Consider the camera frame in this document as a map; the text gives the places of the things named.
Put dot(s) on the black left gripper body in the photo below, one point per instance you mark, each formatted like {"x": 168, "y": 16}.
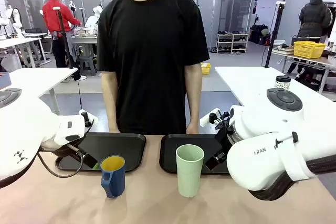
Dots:
{"x": 63, "y": 150}

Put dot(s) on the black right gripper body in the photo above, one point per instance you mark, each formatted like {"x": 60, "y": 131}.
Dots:
{"x": 224, "y": 140}

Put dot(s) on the light green plastic cup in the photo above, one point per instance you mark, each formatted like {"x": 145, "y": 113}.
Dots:
{"x": 189, "y": 179}

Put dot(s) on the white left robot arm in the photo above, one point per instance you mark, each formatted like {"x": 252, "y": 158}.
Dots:
{"x": 26, "y": 129}

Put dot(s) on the person's right forearm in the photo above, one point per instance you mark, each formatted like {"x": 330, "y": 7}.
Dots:
{"x": 110, "y": 98}

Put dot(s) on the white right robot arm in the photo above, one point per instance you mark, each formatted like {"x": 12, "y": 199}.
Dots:
{"x": 262, "y": 134}

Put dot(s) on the person's left forearm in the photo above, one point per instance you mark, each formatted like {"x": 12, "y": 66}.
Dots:
{"x": 193, "y": 95}

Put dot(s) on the person's left hand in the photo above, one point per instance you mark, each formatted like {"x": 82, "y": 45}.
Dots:
{"x": 192, "y": 129}

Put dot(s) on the person's right hand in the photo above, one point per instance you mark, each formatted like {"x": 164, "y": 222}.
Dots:
{"x": 114, "y": 129}

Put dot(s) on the black plastic tray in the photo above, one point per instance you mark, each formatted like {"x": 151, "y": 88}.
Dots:
{"x": 118, "y": 148}
{"x": 189, "y": 140}

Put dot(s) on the blue mug yellow inside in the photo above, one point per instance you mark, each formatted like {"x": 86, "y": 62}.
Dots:
{"x": 115, "y": 182}

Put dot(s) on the large white side table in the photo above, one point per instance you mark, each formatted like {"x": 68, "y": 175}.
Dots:
{"x": 249, "y": 79}

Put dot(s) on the small yellow plastic basket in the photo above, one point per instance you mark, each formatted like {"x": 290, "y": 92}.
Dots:
{"x": 206, "y": 68}

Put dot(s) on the spotted tumbler black lid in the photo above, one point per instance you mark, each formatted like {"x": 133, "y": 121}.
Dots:
{"x": 282, "y": 83}

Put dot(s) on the grey plastic stool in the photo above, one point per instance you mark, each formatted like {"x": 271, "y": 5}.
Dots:
{"x": 86, "y": 65}

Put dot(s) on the orange and blue box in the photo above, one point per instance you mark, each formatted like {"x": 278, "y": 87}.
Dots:
{"x": 4, "y": 79}

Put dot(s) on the white shoe rack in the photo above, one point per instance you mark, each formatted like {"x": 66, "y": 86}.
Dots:
{"x": 232, "y": 43}

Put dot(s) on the person's black t-shirt torso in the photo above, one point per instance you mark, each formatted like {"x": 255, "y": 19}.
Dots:
{"x": 152, "y": 64}

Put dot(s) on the black bags pile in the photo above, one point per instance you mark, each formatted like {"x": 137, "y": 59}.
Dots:
{"x": 258, "y": 33}

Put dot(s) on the white background desk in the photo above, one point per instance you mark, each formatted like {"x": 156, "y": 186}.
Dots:
{"x": 18, "y": 43}

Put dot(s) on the large yellow plastic basket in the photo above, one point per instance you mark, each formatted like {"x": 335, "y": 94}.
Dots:
{"x": 309, "y": 50}

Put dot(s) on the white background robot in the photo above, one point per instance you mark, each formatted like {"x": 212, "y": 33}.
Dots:
{"x": 14, "y": 20}
{"x": 94, "y": 20}

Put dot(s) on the person in red jacket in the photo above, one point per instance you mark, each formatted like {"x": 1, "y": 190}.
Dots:
{"x": 53, "y": 19}

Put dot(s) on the person in black puffer jacket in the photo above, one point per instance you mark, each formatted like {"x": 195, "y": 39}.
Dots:
{"x": 313, "y": 19}

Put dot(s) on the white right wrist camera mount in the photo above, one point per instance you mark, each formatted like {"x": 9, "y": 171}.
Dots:
{"x": 206, "y": 120}

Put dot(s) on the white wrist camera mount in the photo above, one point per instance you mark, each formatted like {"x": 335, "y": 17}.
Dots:
{"x": 206, "y": 120}
{"x": 92, "y": 119}

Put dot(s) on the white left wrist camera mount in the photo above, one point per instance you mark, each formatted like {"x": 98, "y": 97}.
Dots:
{"x": 92, "y": 119}

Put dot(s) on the black camera stand pole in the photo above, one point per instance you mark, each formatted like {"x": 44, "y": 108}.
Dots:
{"x": 64, "y": 37}
{"x": 273, "y": 35}

